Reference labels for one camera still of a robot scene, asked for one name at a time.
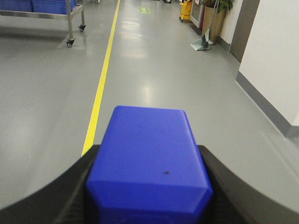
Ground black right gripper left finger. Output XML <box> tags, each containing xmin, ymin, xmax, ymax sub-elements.
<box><xmin>0</xmin><ymin>145</ymin><xmax>100</xmax><ymax>224</ymax></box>

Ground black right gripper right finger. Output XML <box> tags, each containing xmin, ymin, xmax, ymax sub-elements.
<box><xmin>198</xmin><ymin>145</ymin><xmax>299</xmax><ymax>224</ymax></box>

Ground blue plastic block part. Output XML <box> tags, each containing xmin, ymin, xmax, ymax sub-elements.
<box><xmin>86</xmin><ymin>105</ymin><xmax>213</xmax><ymax>224</ymax></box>

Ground steel trolley with casters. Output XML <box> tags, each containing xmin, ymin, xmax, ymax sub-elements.
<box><xmin>0</xmin><ymin>0</ymin><xmax>86</xmax><ymax>48</ymax></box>

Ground potted plant tan pot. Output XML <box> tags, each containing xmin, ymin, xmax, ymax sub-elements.
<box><xmin>201</xmin><ymin>0</ymin><xmax>233</xmax><ymax>45</ymax></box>

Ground blue crate on trolley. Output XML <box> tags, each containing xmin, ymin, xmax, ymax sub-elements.
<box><xmin>0</xmin><ymin>0</ymin><xmax>67</xmax><ymax>14</ymax></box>

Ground yellow mop bucket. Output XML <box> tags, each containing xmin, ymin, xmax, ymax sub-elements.
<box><xmin>179</xmin><ymin>0</ymin><xmax>192</xmax><ymax>22</ymax></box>

